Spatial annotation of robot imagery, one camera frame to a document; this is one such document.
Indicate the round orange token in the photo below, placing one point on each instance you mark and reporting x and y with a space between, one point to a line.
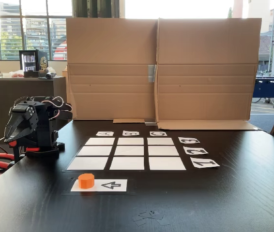
86 181

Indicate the white nine-square grid sheet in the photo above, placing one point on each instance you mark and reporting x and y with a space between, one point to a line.
166 163

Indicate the dark counter cabinet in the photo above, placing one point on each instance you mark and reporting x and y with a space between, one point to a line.
1 101

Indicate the white plastic bag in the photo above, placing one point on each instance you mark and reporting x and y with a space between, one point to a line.
17 73

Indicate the black mini fridge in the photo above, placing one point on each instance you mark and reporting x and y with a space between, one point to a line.
42 62

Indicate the paper sheet letter A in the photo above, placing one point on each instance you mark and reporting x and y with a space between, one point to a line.
104 133

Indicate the white arrow paper sheet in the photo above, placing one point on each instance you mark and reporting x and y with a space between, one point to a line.
98 189

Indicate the paper sheet letter B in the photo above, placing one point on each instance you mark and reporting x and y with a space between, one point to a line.
130 133

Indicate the brown cardboard screen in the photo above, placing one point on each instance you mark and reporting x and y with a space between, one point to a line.
207 48
110 48

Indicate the paper sheet letter C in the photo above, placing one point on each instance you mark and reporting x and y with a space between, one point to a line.
158 133

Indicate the paper sheet number 3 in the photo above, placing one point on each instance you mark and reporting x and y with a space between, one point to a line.
189 140

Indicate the paper sheet number 2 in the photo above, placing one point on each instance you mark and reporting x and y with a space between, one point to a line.
195 150

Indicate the paper sheet number 1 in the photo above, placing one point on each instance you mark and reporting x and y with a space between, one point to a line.
204 163

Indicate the blue foosball table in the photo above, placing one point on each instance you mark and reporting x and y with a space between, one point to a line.
272 89

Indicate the grey duct tape strip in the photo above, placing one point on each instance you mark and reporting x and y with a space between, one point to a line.
151 73
150 123

